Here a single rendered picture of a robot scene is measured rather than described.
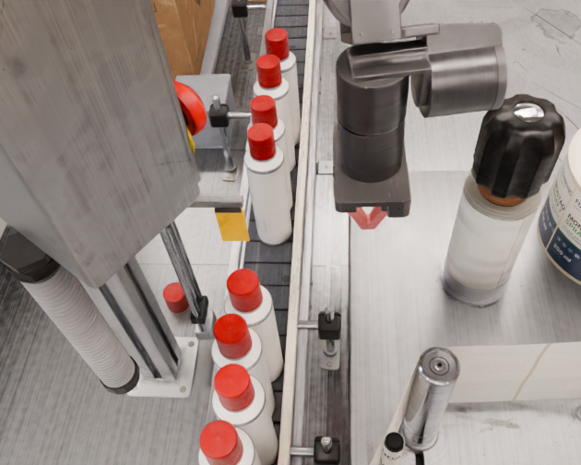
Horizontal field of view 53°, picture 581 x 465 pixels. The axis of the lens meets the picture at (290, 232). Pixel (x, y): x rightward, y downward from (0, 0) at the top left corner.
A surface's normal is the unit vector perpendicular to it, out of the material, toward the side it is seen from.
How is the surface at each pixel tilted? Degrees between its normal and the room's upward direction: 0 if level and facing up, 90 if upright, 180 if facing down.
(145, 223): 90
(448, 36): 58
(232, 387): 2
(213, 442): 3
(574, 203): 90
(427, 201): 0
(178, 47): 90
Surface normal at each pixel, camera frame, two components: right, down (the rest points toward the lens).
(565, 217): -0.97, 0.23
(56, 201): 0.78, 0.47
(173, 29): -0.04, 0.80
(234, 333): -0.09, -0.62
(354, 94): -0.58, 0.67
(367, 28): 0.02, 0.34
